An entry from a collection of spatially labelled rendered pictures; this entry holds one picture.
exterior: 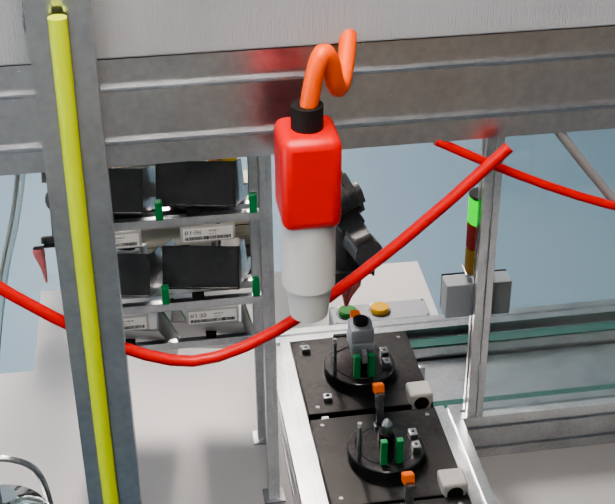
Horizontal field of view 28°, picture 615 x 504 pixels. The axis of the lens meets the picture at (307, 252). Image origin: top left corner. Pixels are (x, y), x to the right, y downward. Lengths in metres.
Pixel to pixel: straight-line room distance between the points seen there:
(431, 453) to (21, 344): 2.30
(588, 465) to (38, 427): 1.08
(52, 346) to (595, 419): 1.17
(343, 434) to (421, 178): 3.01
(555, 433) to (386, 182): 2.86
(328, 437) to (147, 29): 1.48
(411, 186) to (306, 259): 4.25
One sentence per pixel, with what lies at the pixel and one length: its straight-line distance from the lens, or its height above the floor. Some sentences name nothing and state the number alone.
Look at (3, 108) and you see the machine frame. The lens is 0.98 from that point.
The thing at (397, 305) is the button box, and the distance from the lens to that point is 2.70.
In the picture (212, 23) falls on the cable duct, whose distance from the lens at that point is 0.95.
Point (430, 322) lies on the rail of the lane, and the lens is 2.66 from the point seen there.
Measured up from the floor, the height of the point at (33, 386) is 0.86.
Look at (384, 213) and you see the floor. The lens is 4.99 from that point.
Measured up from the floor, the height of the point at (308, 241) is 1.98.
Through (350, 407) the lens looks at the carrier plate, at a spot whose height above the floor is 0.97.
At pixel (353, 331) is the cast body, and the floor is 1.08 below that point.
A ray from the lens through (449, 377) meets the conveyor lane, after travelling 2.57.
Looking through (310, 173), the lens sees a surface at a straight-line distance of 0.91.
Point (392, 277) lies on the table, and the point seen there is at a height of 0.86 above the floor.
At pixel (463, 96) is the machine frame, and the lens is 1.02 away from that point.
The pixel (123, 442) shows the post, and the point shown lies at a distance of 1.09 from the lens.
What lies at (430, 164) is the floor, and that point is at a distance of 5.37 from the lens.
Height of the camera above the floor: 2.46
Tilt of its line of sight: 31 degrees down
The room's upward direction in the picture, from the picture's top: 1 degrees counter-clockwise
